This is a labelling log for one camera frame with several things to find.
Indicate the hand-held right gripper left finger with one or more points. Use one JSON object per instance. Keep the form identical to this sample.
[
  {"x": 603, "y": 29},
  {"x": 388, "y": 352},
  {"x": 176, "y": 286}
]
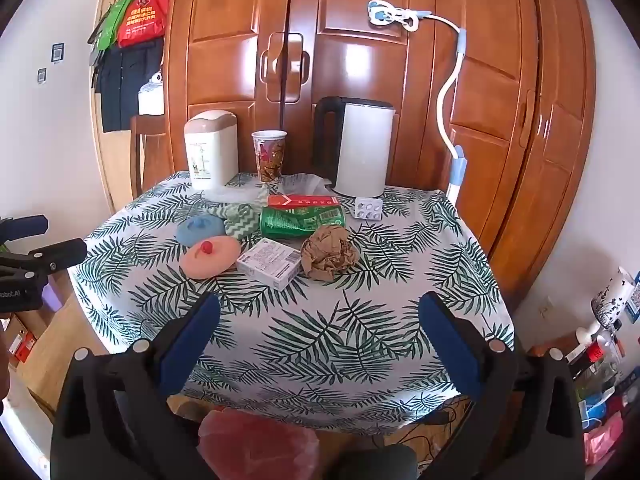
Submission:
[{"x": 192, "y": 335}]

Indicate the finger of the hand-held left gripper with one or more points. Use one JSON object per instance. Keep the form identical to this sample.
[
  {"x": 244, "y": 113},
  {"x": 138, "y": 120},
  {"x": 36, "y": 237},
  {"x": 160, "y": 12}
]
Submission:
[
  {"x": 55, "y": 255},
  {"x": 25, "y": 227}
]

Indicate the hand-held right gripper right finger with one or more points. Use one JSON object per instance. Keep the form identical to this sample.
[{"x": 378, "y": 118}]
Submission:
[{"x": 445, "y": 340}]

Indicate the red cardboard box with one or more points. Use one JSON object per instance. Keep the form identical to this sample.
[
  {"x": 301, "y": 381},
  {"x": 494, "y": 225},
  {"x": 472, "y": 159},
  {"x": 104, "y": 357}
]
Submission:
[{"x": 300, "y": 201}]

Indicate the white bin with beige lid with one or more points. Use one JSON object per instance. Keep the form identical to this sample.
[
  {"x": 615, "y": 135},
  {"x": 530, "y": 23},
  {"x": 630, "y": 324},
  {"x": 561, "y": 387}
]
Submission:
[{"x": 207, "y": 160}]

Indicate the purple item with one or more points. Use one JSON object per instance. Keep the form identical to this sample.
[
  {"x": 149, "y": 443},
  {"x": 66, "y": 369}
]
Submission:
[{"x": 52, "y": 297}]

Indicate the brown cardboard box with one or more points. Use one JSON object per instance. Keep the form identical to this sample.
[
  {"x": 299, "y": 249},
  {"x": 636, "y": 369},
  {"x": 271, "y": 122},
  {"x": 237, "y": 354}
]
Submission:
[{"x": 60, "y": 350}]

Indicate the pink silicone lid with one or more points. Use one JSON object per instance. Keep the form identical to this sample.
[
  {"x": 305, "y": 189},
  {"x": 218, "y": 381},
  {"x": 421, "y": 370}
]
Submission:
[{"x": 210, "y": 262}]

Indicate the wooden door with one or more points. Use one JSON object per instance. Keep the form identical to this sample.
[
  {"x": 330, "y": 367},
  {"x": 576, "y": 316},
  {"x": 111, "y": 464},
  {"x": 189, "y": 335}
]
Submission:
[{"x": 112, "y": 175}]

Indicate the white medicine box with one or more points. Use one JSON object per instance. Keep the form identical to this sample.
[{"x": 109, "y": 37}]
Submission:
[{"x": 267, "y": 262}]

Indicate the blue silicone lid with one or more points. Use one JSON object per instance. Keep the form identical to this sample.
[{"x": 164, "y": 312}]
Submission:
[{"x": 197, "y": 230}]

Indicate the green zigzag cloth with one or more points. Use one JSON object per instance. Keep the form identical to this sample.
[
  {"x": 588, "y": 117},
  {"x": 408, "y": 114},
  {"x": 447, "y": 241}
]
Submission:
[{"x": 240, "y": 225}]

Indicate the leaf print tablecloth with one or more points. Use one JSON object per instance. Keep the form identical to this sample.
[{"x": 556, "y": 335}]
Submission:
[{"x": 325, "y": 350}]

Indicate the wooden chair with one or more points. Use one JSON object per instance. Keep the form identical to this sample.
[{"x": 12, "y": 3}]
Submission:
[{"x": 137, "y": 160}]

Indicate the pink plastic bag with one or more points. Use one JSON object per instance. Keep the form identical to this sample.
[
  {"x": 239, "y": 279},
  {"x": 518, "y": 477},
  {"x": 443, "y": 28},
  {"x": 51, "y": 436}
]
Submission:
[{"x": 255, "y": 445}]

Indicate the crumpled brown paper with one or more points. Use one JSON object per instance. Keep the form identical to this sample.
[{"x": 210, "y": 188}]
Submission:
[{"x": 330, "y": 255}]

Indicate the pill blister pack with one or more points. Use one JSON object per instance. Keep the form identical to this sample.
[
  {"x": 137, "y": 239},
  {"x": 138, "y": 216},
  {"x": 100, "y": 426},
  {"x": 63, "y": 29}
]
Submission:
[{"x": 367, "y": 208}]

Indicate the crushed green can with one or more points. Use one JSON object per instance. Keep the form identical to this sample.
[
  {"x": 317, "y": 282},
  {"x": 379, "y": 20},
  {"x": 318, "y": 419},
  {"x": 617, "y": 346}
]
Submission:
[{"x": 300, "y": 221}]

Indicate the white gooseneck phone holder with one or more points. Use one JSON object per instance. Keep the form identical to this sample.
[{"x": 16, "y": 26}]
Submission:
[{"x": 459, "y": 175}]

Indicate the dark hanging clothing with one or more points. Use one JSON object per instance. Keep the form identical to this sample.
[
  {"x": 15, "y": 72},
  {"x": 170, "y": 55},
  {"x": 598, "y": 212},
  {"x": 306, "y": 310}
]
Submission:
[{"x": 120, "y": 90}]

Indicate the white black patterned mug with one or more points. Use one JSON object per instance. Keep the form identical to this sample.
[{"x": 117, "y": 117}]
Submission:
[{"x": 612, "y": 300}]

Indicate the white container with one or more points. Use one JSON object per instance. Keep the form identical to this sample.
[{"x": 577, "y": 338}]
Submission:
[{"x": 150, "y": 100}]

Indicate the crumpled clear plastic bag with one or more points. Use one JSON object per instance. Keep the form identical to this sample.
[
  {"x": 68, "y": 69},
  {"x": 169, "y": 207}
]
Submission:
[{"x": 305, "y": 182}]

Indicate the printed paper cup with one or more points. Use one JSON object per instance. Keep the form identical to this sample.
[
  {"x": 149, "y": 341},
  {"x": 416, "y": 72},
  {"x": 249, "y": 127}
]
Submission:
[{"x": 270, "y": 157}]

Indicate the white electric kettle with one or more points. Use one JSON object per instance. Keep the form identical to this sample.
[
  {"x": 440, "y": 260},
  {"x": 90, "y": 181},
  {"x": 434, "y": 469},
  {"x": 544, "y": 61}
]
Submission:
[{"x": 362, "y": 150}]

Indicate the green shopping bag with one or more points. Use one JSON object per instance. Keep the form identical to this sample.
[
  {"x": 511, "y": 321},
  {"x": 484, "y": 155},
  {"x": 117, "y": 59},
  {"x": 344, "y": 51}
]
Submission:
[{"x": 112, "y": 25}]

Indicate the red shopping bag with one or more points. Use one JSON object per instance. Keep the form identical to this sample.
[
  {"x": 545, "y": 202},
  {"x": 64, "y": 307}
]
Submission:
[{"x": 145, "y": 20}]

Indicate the wooden wardrobe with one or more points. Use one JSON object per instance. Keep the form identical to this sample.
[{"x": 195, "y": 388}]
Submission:
[{"x": 350, "y": 60}]

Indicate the small wall sticker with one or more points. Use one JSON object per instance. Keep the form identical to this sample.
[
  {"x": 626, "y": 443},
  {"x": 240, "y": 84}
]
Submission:
[{"x": 41, "y": 74}]

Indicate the large wall sticker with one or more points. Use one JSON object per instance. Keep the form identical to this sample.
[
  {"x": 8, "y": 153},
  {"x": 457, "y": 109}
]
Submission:
[{"x": 57, "y": 54}]

